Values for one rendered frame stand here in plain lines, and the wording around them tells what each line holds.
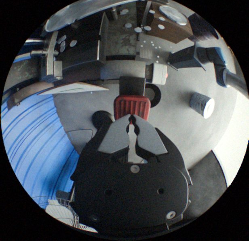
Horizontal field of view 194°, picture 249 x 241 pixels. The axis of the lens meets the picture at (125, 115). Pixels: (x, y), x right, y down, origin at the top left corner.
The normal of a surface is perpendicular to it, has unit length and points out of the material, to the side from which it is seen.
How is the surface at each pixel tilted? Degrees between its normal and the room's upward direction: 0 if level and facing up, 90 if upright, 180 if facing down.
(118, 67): 0
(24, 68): 90
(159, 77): 0
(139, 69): 0
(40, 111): 90
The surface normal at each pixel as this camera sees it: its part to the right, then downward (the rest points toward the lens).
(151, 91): -0.04, 0.47
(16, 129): 1.00, 0.05
